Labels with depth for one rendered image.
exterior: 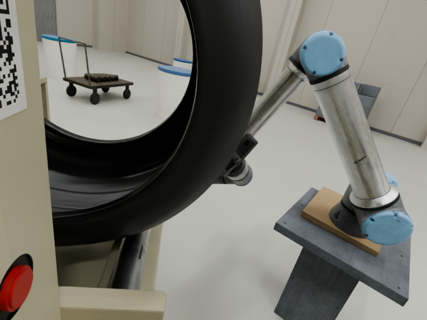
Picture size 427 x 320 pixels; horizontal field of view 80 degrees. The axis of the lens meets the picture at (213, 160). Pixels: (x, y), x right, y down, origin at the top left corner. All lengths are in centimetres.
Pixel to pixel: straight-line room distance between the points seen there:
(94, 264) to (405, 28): 749
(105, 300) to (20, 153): 22
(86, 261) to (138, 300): 26
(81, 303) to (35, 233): 14
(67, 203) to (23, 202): 36
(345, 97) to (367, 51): 680
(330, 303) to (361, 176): 70
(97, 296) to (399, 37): 753
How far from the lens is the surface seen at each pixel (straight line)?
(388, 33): 764
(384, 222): 102
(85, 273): 58
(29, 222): 24
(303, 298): 149
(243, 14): 31
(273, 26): 848
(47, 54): 609
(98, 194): 59
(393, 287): 118
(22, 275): 24
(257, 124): 103
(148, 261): 51
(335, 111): 86
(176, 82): 389
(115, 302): 36
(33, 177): 23
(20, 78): 20
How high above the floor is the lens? 124
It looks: 24 degrees down
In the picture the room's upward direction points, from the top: 12 degrees clockwise
